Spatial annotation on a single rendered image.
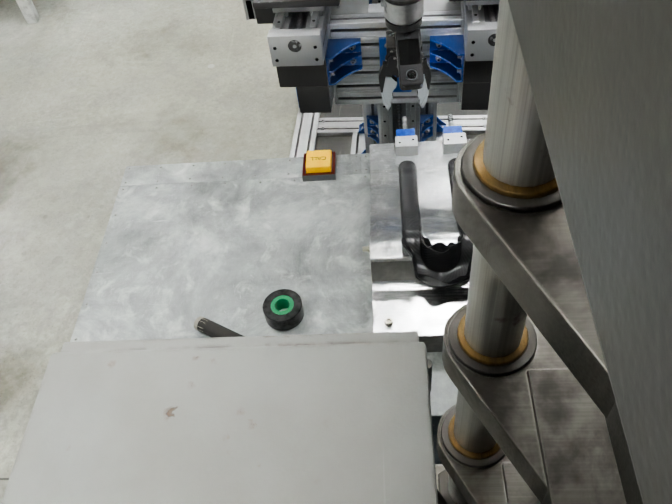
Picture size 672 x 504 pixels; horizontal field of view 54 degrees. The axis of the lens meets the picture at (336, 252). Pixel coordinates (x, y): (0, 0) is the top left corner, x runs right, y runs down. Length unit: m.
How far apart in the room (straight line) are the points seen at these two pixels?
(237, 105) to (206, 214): 1.67
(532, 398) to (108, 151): 2.68
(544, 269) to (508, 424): 0.25
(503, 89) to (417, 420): 0.23
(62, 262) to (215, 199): 1.28
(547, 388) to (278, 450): 0.33
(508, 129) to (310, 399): 0.24
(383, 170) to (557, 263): 1.02
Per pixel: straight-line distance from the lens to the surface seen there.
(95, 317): 1.48
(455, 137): 1.51
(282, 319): 1.31
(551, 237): 0.50
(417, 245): 1.30
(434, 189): 1.43
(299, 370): 0.50
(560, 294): 0.46
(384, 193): 1.43
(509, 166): 0.50
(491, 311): 0.64
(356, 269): 1.40
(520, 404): 0.70
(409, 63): 1.31
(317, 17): 1.79
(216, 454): 0.49
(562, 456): 0.68
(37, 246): 2.90
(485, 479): 0.93
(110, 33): 3.99
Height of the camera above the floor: 1.91
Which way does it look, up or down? 50 degrees down
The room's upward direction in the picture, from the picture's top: 8 degrees counter-clockwise
